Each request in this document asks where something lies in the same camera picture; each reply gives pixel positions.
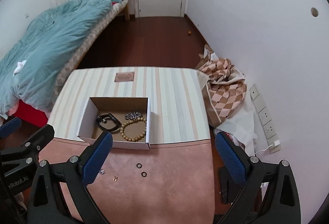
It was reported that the white cardboard box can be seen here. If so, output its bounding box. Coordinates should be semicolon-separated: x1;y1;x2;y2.
77;97;151;150

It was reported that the wooden bead bracelet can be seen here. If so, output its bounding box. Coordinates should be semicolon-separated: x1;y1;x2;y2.
119;117;147;142

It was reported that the bed with patterned mattress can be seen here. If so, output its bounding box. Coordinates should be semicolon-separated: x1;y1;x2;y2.
9;0;129;126

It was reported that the round wall hole cover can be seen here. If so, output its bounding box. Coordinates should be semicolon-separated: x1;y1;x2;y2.
311;7;319;18

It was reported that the brown checkered cloth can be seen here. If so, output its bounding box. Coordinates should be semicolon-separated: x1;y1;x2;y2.
196;44;257;156

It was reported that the black box on floor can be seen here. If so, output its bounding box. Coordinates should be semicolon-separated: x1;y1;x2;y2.
219;167;242;204

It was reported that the white charger plug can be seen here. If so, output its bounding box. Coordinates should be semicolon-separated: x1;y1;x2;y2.
273;140;280;147

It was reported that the white crumpled tissue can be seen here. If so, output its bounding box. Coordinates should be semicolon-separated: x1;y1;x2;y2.
13;60;27;76

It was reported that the white wall socket strip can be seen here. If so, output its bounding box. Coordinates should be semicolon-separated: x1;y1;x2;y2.
249;84;281;154

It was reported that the black smart band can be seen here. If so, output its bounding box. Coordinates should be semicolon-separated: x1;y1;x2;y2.
95;113;122;133

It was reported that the red white plastic bag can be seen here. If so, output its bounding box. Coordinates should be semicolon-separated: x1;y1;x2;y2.
224;131;245;150

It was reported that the thick silver chain bracelet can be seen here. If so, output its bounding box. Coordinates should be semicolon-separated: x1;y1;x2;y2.
124;110;143;121

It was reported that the teal duvet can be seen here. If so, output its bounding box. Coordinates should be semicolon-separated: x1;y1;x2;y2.
1;0;126;119

